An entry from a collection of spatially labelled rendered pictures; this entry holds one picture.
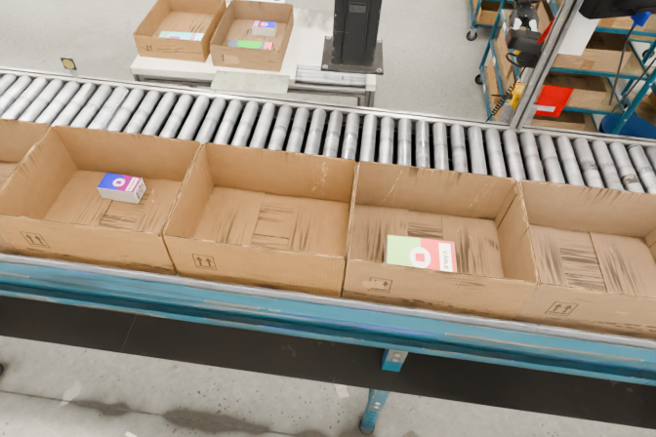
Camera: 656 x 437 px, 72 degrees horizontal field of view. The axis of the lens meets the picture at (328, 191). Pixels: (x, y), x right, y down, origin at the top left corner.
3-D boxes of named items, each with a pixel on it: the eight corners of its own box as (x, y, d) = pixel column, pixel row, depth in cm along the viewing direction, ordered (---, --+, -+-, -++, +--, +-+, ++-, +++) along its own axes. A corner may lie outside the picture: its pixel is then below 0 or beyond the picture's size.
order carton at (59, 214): (212, 185, 127) (202, 140, 114) (177, 276, 108) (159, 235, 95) (77, 169, 129) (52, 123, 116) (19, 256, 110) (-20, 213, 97)
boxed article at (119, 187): (111, 183, 125) (106, 172, 122) (146, 188, 125) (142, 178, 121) (102, 198, 122) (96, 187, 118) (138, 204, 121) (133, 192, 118)
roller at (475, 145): (477, 133, 173) (481, 123, 170) (493, 245, 139) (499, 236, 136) (465, 132, 174) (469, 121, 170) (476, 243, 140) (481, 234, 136)
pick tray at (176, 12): (228, 17, 213) (225, -4, 205) (205, 62, 188) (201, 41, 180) (169, 11, 214) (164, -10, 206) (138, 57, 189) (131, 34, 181)
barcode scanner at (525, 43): (496, 51, 157) (511, 23, 149) (528, 59, 158) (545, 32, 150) (498, 61, 153) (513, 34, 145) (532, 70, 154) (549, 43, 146)
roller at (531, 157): (517, 130, 170) (519, 139, 173) (543, 244, 136) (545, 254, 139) (532, 127, 168) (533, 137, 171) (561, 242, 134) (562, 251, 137)
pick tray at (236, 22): (294, 24, 211) (294, 4, 203) (280, 72, 186) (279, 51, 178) (233, 19, 212) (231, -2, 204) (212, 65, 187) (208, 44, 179)
